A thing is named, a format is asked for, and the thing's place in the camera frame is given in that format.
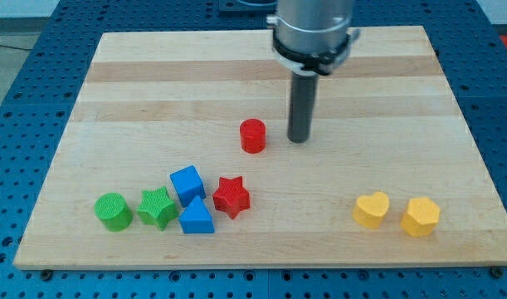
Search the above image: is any red cylinder block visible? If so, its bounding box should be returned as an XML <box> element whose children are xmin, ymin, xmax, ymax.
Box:
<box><xmin>239</xmin><ymin>119</ymin><xmax>266</xmax><ymax>154</ymax></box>

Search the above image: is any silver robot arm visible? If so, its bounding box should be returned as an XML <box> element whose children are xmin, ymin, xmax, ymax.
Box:
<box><xmin>266</xmin><ymin>0</ymin><xmax>359</xmax><ymax>76</ymax></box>

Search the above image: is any blue cube block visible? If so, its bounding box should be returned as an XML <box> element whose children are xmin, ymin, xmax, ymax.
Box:
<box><xmin>169</xmin><ymin>165</ymin><xmax>207</xmax><ymax>208</ymax></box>

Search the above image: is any red star block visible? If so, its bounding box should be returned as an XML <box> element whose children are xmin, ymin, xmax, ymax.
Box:
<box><xmin>212</xmin><ymin>176</ymin><xmax>251</xmax><ymax>219</ymax></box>

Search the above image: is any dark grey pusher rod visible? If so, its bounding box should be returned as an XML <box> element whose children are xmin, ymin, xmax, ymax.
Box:
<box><xmin>287</xmin><ymin>73</ymin><xmax>319</xmax><ymax>143</ymax></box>

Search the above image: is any blue triangle block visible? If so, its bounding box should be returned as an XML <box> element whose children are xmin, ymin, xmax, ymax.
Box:
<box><xmin>178</xmin><ymin>196</ymin><xmax>215</xmax><ymax>234</ymax></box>

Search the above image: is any green star block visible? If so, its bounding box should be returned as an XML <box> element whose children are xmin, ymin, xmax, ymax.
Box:
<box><xmin>136</xmin><ymin>186</ymin><xmax>179</xmax><ymax>231</ymax></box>

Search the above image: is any yellow heart block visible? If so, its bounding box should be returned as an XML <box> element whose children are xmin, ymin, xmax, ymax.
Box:
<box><xmin>352</xmin><ymin>191</ymin><xmax>389</xmax><ymax>229</ymax></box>

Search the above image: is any green cylinder block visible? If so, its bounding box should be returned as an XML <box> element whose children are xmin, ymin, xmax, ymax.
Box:
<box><xmin>94</xmin><ymin>193</ymin><xmax>133</xmax><ymax>232</ymax></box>

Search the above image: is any yellow hexagon block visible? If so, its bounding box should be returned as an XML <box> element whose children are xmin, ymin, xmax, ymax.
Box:
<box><xmin>400</xmin><ymin>197</ymin><xmax>441</xmax><ymax>238</ymax></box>

